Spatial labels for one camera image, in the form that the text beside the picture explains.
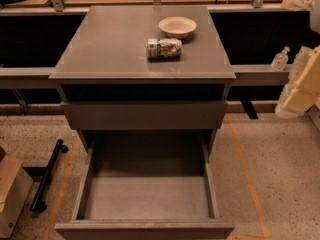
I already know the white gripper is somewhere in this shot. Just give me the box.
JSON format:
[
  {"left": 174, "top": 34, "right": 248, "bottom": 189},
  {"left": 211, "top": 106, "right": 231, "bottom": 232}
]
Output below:
[{"left": 275, "top": 46, "right": 320, "bottom": 119}]

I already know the green white 7up can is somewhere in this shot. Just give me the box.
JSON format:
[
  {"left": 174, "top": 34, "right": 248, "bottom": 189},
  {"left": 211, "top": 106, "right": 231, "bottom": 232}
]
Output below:
[{"left": 146, "top": 38, "right": 182, "bottom": 59}]

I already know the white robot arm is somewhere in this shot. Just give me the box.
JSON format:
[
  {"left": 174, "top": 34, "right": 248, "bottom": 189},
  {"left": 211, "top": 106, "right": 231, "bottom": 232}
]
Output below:
[{"left": 275, "top": 0, "right": 320, "bottom": 119}]

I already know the grey drawer cabinet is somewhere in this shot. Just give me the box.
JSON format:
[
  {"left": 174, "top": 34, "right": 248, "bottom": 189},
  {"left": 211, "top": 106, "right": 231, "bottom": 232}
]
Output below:
[{"left": 50, "top": 5, "right": 236, "bottom": 147}]

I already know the open grey middle drawer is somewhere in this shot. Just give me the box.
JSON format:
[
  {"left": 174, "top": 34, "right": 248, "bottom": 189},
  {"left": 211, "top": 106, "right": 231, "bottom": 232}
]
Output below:
[{"left": 55, "top": 133, "right": 234, "bottom": 240}]

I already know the clear sanitizer pump bottle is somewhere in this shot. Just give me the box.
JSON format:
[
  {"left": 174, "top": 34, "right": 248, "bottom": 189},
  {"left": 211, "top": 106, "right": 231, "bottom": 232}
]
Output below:
[{"left": 271, "top": 46, "right": 290, "bottom": 71}]

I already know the white paper bowl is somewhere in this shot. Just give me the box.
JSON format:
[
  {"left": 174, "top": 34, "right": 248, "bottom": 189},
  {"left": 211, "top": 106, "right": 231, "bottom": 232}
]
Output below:
[{"left": 158, "top": 17, "right": 197, "bottom": 39}]

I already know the black metal bar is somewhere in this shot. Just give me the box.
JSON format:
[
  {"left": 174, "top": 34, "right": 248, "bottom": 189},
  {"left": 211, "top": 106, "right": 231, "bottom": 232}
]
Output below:
[{"left": 29, "top": 139, "right": 68, "bottom": 213}]

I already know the brown cardboard box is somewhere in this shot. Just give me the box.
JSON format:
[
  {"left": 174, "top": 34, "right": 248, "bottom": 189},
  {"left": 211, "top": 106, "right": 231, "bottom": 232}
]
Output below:
[{"left": 0, "top": 147, "right": 33, "bottom": 238}]

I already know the grey metal workbench rail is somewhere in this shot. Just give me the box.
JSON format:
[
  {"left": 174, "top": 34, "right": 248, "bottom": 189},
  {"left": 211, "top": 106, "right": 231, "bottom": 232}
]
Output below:
[{"left": 0, "top": 64, "right": 292, "bottom": 89}]

